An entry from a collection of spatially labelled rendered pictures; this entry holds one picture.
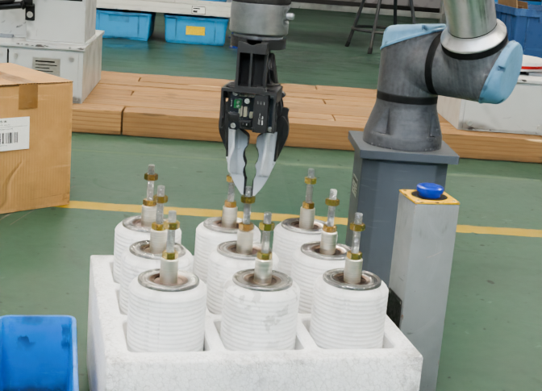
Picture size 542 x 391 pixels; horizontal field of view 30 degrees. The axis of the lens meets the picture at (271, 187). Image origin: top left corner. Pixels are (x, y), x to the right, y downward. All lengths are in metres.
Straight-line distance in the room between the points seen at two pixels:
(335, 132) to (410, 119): 1.42
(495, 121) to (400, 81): 1.60
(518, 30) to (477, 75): 4.05
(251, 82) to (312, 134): 2.04
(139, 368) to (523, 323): 0.96
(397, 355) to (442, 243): 0.28
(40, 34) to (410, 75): 1.79
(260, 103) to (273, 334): 0.29
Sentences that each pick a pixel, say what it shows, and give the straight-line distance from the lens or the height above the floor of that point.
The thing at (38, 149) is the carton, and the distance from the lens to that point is 2.41.
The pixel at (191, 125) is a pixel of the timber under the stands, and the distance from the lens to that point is 3.28.
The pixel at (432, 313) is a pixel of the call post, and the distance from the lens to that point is 1.54.
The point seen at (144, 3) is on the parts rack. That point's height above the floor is 0.22.
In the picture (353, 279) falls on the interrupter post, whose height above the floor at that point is 0.26.
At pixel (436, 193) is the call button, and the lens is 1.50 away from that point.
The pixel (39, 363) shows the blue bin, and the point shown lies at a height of 0.05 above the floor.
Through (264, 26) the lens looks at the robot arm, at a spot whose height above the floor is 0.56.
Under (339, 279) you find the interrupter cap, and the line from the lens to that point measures 1.30.
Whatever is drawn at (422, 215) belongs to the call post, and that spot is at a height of 0.29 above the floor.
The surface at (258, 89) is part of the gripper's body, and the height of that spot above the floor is 0.48.
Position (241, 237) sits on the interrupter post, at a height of 0.27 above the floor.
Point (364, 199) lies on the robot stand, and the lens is 1.92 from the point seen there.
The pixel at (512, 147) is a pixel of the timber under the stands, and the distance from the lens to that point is 3.43.
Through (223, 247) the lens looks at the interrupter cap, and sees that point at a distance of 1.38.
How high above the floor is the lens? 0.68
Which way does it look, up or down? 14 degrees down
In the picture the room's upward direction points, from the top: 5 degrees clockwise
